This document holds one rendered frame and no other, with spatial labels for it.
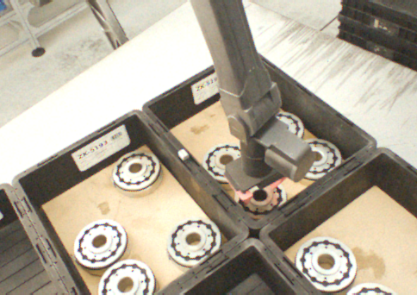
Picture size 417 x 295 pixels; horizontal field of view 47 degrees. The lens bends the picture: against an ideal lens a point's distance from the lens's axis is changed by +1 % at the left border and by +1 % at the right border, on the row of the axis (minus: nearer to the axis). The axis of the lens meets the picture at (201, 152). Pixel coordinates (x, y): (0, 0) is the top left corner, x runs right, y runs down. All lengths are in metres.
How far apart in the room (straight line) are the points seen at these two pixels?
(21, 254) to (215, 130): 0.48
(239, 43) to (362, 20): 1.35
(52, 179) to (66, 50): 1.93
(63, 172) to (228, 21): 0.57
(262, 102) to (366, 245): 0.36
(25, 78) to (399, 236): 2.28
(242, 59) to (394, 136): 0.70
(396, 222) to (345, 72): 0.58
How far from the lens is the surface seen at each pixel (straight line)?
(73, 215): 1.04
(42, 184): 1.05
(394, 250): 0.94
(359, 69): 1.44
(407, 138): 1.28
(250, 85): 0.67
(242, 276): 0.88
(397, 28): 1.89
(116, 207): 1.02
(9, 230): 1.09
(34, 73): 2.85
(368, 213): 0.97
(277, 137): 0.74
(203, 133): 1.10
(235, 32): 0.62
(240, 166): 0.86
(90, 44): 2.91
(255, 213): 0.93
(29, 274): 1.01
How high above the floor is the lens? 1.64
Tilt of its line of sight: 50 degrees down
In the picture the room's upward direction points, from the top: 12 degrees counter-clockwise
